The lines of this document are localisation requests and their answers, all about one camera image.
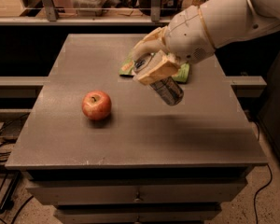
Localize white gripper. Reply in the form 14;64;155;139
132;6;216;85

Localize silver blue redbull can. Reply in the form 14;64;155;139
145;76;184;105

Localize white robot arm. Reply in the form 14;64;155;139
132;0;280;85

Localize green snack bag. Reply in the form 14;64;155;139
119;54;190;83

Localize red apple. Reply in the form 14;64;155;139
82;91;112;120

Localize grey cabinet with drawers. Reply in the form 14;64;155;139
7;35;267;224

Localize metal drawer knob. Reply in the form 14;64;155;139
133;192;143;203

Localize black power adapter on floor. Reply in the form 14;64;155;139
0;120;23;142

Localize grey shelf rail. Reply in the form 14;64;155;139
0;0;171;27

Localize black cable on right floor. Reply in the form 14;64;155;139
252;163;273;224

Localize black cables on left floor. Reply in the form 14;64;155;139
0;114;34;224

